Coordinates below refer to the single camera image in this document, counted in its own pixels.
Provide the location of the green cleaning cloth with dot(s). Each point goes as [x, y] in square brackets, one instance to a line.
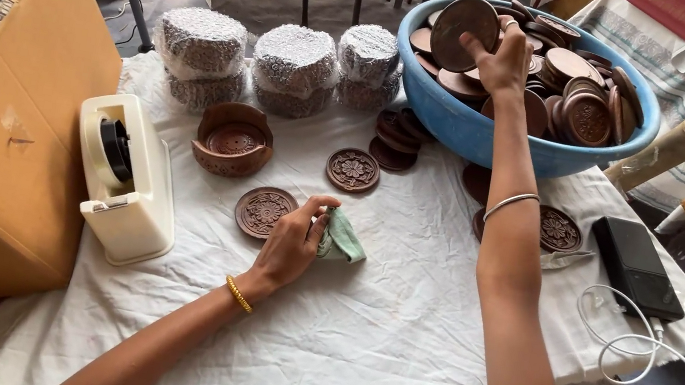
[341, 244]

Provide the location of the table with patterned cloth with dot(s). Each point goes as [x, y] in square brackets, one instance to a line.
[683, 81]

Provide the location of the bubble-wrapped coaster bundle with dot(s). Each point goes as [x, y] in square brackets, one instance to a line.
[203, 53]
[370, 63]
[294, 71]

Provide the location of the white tape dispenser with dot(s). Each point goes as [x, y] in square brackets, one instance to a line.
[128, 200]

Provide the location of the white tablecloth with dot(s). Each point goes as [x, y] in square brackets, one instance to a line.
[361, 333]

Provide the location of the person's left hand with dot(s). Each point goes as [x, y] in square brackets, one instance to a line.
[285, 252]

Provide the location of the pile of wooden coasters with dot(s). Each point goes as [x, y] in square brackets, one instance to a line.
[571, 91]

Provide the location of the silver bangle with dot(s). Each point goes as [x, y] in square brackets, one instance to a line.
[509, 202]

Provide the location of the black power bank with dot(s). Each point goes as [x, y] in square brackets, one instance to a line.
[636, 266]

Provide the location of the clear plastic wrapper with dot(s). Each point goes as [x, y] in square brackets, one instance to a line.
[569, 259]

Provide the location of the person's right hand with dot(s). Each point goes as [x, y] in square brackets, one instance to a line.
[507, 64]

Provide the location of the blue plastic basin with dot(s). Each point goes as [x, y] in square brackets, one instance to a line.
[462, 129]

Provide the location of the gold bangle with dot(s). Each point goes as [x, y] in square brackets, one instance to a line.
[238, 293]

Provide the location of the plain brown wooden coaster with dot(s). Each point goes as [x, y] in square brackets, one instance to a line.
[390, 128]
[419, 122]
[479, 224]
[476, 183]
[389, 157]
[464, 33]

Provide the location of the carved brown wooden coaster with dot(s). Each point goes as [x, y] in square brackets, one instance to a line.
[353, 170]
[560, 230]
[235, 138]
[262, 211]

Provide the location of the carved wooden coaster holder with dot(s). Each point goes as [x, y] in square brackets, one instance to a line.
[230, 161]

